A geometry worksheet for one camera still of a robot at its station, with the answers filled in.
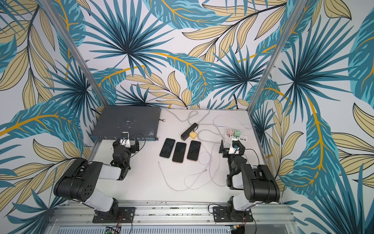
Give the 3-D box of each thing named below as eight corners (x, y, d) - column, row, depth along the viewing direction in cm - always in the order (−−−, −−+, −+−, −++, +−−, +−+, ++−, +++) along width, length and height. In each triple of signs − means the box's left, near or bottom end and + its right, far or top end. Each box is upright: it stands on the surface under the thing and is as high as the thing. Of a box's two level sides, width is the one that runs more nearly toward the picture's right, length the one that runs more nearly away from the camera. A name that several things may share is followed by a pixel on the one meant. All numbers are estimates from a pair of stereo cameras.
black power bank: (181, 138, 105) (181, 134, 101) (194, 125, 112) (194, 122, 109) (185, 141, 103) (185, 137, 100) (197, 128, 111) (198, 124, 107)
